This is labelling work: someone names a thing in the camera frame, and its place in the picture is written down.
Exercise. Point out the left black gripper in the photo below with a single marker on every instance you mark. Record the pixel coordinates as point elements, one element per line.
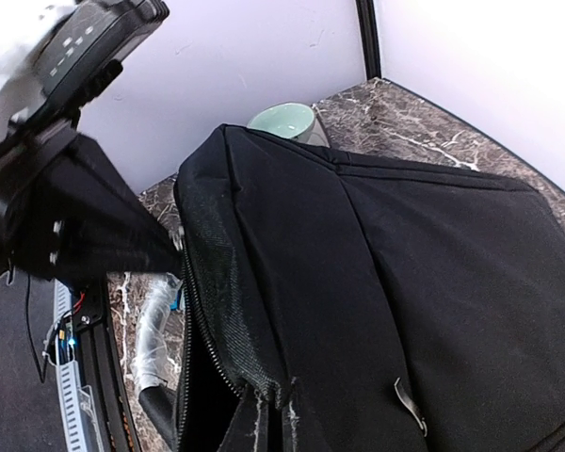
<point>66,213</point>

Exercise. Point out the black student backpack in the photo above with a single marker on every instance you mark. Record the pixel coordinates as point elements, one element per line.
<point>338,301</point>

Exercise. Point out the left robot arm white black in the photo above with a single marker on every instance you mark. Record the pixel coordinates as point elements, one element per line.
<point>24,110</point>

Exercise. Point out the black blue marker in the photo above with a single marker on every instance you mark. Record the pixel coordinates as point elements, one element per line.
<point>175,287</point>

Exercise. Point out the small circuit board left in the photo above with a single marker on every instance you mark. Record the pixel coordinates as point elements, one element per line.
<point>60,343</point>

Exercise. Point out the celadon green bowl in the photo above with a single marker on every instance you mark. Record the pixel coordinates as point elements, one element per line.
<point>293,121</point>

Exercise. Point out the black front rail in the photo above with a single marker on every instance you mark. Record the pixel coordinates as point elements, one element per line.
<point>101,371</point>

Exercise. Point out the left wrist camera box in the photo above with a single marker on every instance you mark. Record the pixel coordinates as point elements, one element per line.
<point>96,33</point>

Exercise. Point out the white slotted cable duct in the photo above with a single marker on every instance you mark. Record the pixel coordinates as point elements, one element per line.
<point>76,402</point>

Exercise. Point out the left black frame post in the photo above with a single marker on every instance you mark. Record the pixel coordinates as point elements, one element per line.
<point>370,39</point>

